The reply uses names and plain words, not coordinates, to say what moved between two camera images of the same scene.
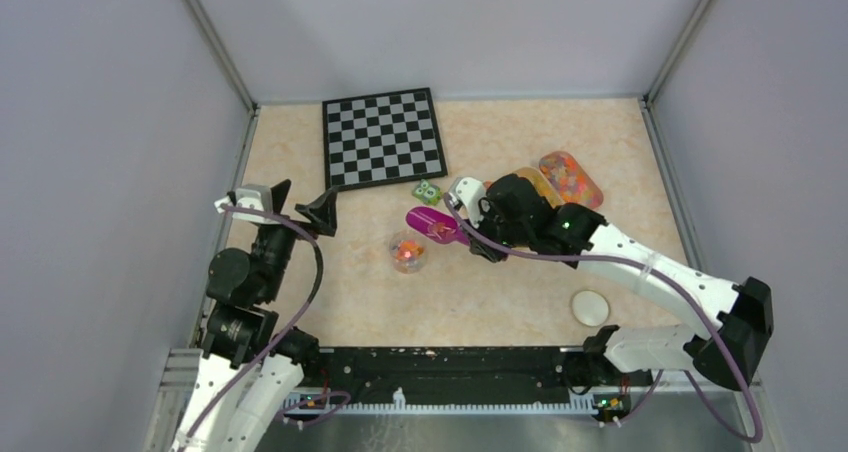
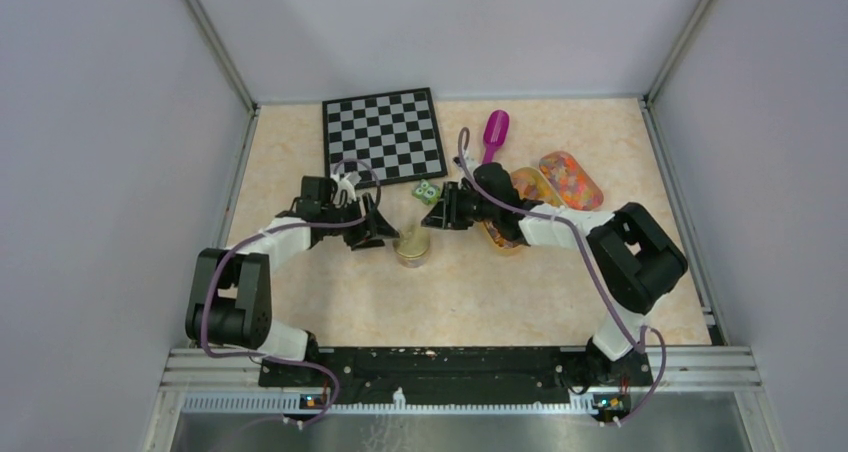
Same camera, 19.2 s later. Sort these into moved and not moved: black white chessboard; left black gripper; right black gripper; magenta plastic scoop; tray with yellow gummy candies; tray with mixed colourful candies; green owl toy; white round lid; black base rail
Moved: magenta plastic scoop; left black gripper; white round lid; right black gripper
Not moved: black base rail; green owl toy; black white chessboard; tray with mixed colourful candies; tray with yellow gummy candies
